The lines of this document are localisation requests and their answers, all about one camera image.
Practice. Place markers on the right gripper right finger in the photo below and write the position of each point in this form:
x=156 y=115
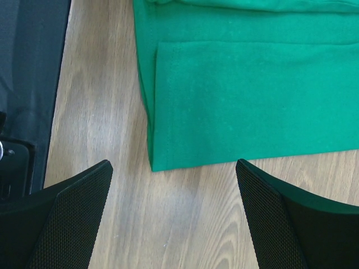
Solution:
x=293 y=228

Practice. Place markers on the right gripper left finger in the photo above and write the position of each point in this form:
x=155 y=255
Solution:
x=57 y=226

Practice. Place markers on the green t shirt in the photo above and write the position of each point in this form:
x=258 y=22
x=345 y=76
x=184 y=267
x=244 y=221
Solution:
x=229 y=80

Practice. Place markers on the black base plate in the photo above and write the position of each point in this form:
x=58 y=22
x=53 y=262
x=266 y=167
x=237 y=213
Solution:
x=32 y=44

